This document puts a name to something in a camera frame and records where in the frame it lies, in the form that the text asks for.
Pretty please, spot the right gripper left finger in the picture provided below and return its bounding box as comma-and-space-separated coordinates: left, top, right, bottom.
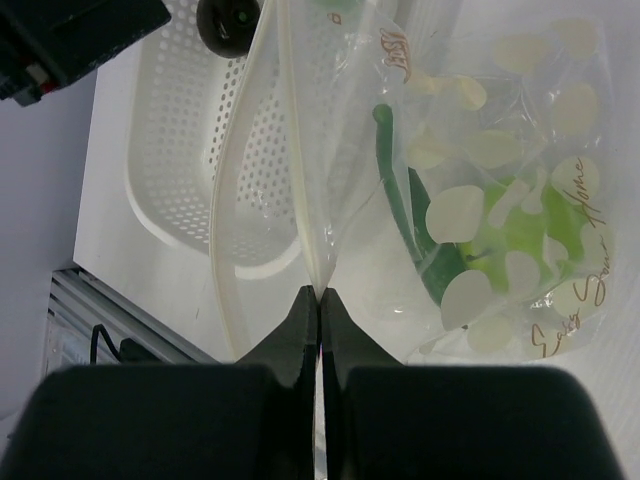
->
1, 286, 319, 479

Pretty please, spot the light green apple toy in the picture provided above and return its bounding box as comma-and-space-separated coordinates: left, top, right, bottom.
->
457, 178, 586, 296

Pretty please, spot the dark round fruit toy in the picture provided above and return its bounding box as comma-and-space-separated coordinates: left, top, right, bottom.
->
196, 0, 261, 59

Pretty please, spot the green cabbage toy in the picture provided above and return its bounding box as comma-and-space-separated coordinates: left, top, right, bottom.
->
311, 0, 380, 16

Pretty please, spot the green chili pepper toy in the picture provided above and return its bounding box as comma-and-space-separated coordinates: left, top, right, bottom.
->
372, 104, 467, 305

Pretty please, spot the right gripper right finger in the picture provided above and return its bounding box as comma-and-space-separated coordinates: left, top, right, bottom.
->
319, 289, 624, 479

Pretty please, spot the white perforated plastic basket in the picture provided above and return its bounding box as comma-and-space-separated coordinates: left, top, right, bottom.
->
123, 0, 451, 281

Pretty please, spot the clear dotted zip bag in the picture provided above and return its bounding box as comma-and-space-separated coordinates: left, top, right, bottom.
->
210, 1, 614, 362

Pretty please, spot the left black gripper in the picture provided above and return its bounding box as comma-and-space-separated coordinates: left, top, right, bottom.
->
1, 1, 171, 107

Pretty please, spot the aluminium mounting rail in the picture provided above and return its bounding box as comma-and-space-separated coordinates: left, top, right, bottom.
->
42, 268, 215, 376

